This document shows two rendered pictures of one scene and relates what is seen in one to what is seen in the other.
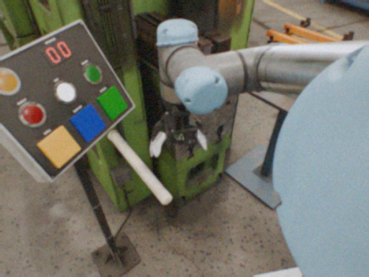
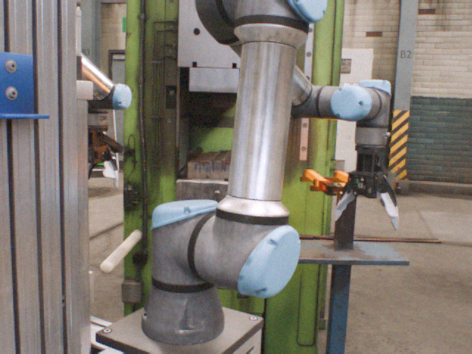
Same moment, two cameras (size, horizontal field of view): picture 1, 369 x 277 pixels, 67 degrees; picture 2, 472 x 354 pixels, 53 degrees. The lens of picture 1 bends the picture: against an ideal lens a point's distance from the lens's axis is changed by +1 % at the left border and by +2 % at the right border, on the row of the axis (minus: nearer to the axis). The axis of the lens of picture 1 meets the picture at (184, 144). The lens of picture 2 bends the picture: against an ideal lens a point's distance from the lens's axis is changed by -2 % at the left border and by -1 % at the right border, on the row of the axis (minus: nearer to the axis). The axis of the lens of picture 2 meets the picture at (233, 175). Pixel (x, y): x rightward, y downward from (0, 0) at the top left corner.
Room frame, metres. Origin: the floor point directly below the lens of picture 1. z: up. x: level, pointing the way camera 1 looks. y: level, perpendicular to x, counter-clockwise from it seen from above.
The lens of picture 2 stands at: (-0.41, -1.34, 1.22)
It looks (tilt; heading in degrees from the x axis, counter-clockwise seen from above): 8 degrees down; 40
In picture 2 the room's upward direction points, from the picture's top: 2 degrees clockwise
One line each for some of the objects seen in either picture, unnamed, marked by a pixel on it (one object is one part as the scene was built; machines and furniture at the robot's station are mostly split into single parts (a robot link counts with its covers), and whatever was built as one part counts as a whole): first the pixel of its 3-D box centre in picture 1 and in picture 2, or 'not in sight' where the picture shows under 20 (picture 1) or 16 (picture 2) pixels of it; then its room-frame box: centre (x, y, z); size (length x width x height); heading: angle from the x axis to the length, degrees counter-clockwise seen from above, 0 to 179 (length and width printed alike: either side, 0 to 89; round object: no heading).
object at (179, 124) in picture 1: (179, 119); (95, 144); (0.50, 0.01, 1.07); 0.09 x 0.08 x 0.12; 11
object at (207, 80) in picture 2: not in sight; (218, 82); (1.19, 0.10, 1.32); 0.42 x 0.20 x 0.10; 37
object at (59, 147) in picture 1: (59, 147); not in sight; (0.47, 0.31, 1.01); 0.07 x 0.05 x 0.07; 152
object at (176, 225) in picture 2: not in sight; (187, 237); (0.16, -0.76, 0.98); 0.13 x 0.12 x 0.14; 93
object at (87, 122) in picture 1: (87, 123); not in sight; (0.56, 0.26, 1.01); 0.07 x 0.05 x 0.07; 152
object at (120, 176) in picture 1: (121, 174); (133, 290); (0.90, 0.33, 0.36); 0.09 x 0.07 x 0.12; 127
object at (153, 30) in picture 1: (162, 38); (216, 163); (1.19, 0.10, 0.96); 0.42 x 0.20 x 0.09; 37
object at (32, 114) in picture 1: (33, 114); not in sight; (0.49, 0.35, 1.09); 0.05 x 0.03 x 0.04; 127
